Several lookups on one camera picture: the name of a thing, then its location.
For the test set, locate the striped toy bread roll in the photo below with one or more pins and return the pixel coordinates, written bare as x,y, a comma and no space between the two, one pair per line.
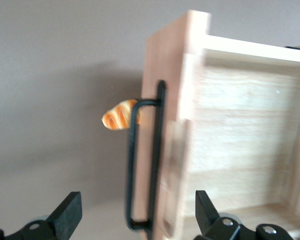
117,117

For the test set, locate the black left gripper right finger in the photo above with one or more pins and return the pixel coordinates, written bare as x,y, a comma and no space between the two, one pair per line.
207,212

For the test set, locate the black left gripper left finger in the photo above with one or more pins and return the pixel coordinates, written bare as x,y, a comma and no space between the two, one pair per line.
65,215

